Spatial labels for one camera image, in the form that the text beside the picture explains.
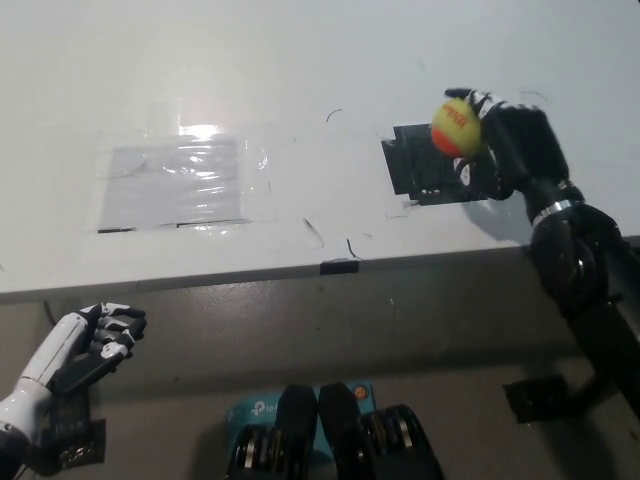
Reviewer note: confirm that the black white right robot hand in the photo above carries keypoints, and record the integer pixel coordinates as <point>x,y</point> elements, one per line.
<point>525,145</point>

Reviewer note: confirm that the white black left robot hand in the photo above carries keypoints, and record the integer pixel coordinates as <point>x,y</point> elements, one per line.
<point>50,352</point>

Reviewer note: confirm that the yellow orange small tennis ball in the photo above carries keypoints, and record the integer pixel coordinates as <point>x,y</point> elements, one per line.
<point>456,127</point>

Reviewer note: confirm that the black floor tape patch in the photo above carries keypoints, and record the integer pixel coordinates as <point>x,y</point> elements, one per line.
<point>537,400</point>
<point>82,440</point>

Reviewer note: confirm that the black tape patch on table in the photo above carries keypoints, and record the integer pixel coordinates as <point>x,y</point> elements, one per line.
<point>415,165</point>

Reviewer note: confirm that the clear taped plastic sheet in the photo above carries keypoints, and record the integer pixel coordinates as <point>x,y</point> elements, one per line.
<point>167,187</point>

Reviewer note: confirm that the teal router box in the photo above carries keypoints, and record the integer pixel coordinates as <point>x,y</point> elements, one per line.
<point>252,412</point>

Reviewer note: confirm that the small black tape strip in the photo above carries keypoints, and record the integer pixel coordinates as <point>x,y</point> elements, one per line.
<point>339,267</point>

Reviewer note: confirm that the clear plastic film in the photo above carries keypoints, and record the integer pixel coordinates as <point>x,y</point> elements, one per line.
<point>255,160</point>

